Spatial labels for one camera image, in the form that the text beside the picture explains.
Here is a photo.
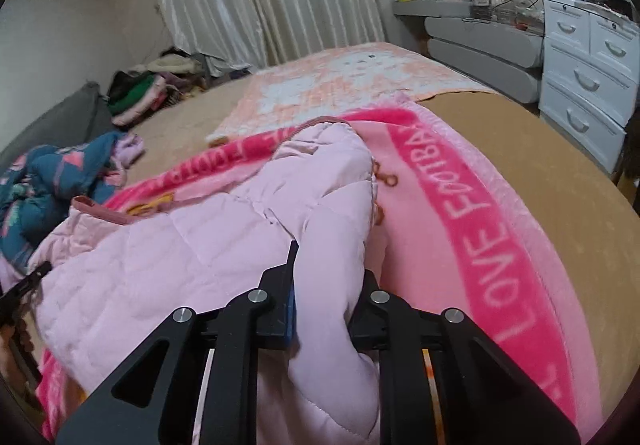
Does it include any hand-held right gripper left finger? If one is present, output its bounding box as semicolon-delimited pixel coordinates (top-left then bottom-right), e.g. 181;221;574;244
55;239;301;445

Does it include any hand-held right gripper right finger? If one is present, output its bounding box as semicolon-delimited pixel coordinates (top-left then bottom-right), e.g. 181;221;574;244
347;269;583;445

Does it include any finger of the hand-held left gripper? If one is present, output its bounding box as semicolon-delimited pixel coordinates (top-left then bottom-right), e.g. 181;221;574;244
0;261;53;323

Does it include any pink quilted jacket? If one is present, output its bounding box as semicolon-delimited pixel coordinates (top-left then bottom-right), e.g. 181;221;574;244
32;115;386;445

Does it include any pile of folded clothes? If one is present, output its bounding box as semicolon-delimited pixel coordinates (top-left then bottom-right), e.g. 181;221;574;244
107;48;208;128

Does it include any teal floral padded jacket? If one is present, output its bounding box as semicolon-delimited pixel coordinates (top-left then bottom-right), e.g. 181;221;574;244
0;131;128;276

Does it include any pink printed blanket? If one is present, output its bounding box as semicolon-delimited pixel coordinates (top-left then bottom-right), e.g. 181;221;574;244
37;98;603;445

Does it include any grey cushion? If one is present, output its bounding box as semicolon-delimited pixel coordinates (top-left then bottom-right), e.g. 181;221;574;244
0;81;116;161

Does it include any lilac garment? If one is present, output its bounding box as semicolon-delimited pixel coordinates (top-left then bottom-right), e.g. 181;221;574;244
102;134;146;171

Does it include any peach printed blanket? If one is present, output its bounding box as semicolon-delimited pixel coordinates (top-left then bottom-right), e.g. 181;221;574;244
206;42;493;143

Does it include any grey curved dresser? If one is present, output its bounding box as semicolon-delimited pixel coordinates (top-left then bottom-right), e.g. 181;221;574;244
392;0;546;103

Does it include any white chest of drawers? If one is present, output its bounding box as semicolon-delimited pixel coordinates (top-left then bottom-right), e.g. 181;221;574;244
537;0;640;176

